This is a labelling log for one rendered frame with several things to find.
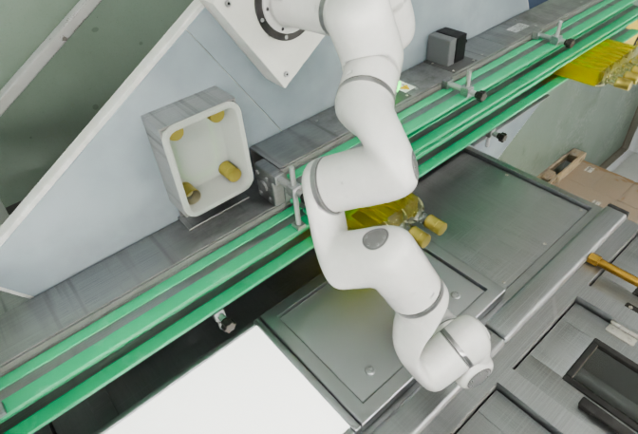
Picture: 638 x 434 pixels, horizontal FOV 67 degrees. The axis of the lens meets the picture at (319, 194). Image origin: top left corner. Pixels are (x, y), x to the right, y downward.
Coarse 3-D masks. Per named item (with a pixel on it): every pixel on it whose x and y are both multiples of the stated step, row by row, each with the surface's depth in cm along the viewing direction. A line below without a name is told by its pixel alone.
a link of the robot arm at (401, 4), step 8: (392, 0) 74; (400, 0) 74; (408, 0) 76; (320, 8) 84; (392, 8) 74; (400, 8) 75; (408, 8) 77; (320, 16) 85; (400, 16) 76; (408, 16) 77; (320, 24) 86; (400, 24) 77; (408, 24) 78; (400, 32) 78; (408, 32) 79; (408, 40) 80
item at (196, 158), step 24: (192, 120) 92; (240, 120) 100; (168, 144) 91; (192, 144) 103; (216, 144) 108; (240, 144) 104; (192, 168) 106; (216, 168) 111; (240, 168) 110; (216, 192) 108; (240, 192) 109; (192, 216) 103
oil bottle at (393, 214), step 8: (368, 208) 117; (376, 208) 115; (384, 208) 115; (392, 208) 115; (400, 208) 115; (384, 216) 113; (392, 216) 113; (400, 216) 113; (392, 224) 112; (400, 224) 113
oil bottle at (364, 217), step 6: (348, 210) 116; (354, 210) 116; (360, 210) 115; (366, 210) 115; (348, 216) 114; (354, 216) 114; (360, 216) 114; (366, 216) 114; (372, 216) 114; (378, 216) 113; (354, 222) 113; (360, 222) 112; (366, 222) 112; (372, 222) 112; (378, 222) 112; (384, 222) 112
